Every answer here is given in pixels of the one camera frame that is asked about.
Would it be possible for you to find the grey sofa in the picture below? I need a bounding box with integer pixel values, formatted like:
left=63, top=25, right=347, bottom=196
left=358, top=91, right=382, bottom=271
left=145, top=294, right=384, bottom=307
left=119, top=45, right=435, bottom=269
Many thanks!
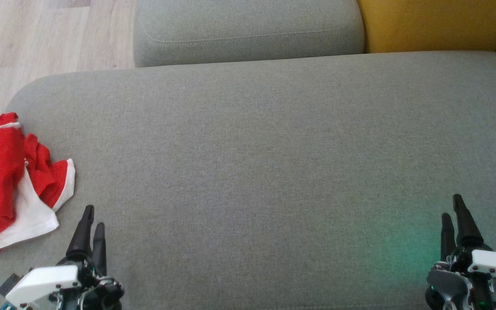
left=0, top=51, right=496, bottom=310

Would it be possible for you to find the grey sofa back cushion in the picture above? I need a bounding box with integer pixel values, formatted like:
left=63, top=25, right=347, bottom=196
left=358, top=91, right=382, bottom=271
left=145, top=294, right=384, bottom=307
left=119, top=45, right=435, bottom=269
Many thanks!
left=133, top=0, right=366, bottom=68

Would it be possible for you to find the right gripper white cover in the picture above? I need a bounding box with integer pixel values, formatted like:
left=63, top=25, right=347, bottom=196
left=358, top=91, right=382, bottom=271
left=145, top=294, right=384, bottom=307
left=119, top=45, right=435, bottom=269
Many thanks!
left=425, top=194, right=496, bottom=310

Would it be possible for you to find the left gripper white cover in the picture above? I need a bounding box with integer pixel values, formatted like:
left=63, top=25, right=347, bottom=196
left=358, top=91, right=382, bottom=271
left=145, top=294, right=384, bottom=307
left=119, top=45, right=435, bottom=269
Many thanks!
left=0, top=205, right=124, bottom=310

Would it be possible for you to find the yellow sofa cushion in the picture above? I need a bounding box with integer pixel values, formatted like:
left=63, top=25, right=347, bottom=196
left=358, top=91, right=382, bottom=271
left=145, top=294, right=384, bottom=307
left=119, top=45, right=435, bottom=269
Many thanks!
left=357, top=0, right=496, bottom=54

